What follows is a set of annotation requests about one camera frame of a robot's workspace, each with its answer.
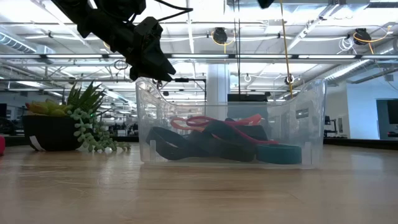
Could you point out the long ceiling light rail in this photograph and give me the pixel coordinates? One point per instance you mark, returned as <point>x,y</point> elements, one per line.
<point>248,56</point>

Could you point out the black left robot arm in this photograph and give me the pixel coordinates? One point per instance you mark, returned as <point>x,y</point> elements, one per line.
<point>74,12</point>

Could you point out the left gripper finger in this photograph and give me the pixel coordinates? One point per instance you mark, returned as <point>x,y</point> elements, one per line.
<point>149,74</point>
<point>158,60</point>

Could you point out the potted artificial succulent plant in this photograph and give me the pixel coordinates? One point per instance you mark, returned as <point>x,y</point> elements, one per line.
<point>49,130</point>

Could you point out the red plastic vase-shaped object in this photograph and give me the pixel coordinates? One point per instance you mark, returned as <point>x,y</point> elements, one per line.
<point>2,145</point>

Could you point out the small orange rubber band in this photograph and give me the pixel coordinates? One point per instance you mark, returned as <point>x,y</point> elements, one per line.
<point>253,119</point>

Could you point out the black overhead camera rig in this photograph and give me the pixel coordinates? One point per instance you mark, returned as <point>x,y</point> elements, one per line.
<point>186,80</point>

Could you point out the clear plastic bin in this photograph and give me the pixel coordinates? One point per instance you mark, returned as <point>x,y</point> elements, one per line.
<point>149,93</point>

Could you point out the silver ventilation duct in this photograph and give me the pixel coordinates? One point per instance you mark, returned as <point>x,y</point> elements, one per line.
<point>351,69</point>

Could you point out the white building column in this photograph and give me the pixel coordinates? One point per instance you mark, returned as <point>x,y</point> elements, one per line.
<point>217,81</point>

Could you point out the wide black rubber band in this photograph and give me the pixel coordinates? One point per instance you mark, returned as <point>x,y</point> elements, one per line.
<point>183,149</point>
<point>224,146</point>

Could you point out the thin red rubber band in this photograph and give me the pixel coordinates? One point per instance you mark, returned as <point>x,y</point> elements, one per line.
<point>202,117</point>

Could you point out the dark wall screen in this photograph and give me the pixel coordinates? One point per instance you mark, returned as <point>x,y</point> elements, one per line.
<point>392,112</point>

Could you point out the small black monitor on stand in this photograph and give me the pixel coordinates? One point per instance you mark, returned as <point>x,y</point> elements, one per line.
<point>327,119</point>

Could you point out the wide teal rubber band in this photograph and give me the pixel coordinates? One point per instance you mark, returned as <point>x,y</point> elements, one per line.
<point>280,154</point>

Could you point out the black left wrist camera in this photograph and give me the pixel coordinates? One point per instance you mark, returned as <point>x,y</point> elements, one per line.
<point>149,29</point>

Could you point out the small round hanging reel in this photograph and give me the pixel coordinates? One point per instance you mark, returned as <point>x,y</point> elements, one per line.
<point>285,80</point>

